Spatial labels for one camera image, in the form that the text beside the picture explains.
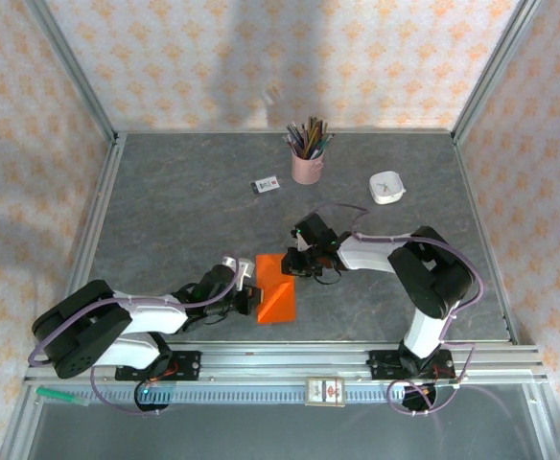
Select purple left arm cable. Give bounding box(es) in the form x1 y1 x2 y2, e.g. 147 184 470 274
28 261 245 418

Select aluminium frame leg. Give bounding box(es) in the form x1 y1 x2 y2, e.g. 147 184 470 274
0 385 44 460
522 382 560 460

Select brown pencil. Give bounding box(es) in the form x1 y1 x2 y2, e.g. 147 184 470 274
306 114 320 154

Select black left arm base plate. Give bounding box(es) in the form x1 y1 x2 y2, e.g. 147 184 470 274
114 351 202 383

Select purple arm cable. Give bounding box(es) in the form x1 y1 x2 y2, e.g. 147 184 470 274
308 203 485 418
28 261 245 418

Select dark grey pen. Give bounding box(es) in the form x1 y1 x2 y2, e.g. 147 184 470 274
286 123 306 157

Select wide aluminium base rail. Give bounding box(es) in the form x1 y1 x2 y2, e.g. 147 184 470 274
23 342 548 384

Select aluminium table side rail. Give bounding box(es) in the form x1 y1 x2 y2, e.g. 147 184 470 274
451 133 524 345
49 132 128 346

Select red orange base wires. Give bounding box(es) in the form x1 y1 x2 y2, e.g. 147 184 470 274
143 366 181 387
418 364 454 384

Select green marker pen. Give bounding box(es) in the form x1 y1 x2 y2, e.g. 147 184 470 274
35 386 92 408

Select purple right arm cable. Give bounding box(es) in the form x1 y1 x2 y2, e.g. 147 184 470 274
308 203 485 418

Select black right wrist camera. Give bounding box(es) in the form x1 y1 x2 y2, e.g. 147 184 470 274
293 214 338 251

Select aluminium frame post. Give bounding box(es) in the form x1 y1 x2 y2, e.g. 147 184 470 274
24 0 121 145
450 0 543 143

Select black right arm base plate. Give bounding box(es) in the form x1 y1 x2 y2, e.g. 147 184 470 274
366 348 455 382

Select orange paper sheet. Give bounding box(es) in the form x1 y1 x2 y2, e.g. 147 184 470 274
254 252 298 326

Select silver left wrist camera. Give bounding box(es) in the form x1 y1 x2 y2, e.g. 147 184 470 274
221 255 256 280

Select teal green pen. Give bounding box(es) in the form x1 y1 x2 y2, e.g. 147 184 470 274
314 133 337 158

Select pink pen cup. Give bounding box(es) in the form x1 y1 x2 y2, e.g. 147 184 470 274
291 143 326 185

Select grey slotted cable duct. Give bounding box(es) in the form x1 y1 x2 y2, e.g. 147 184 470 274
76 385 458 403

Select label tag on rail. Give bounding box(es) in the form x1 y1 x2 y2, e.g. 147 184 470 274
305 377 347 408

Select black white printed card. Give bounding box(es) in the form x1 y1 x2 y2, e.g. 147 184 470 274
249 175 282 196

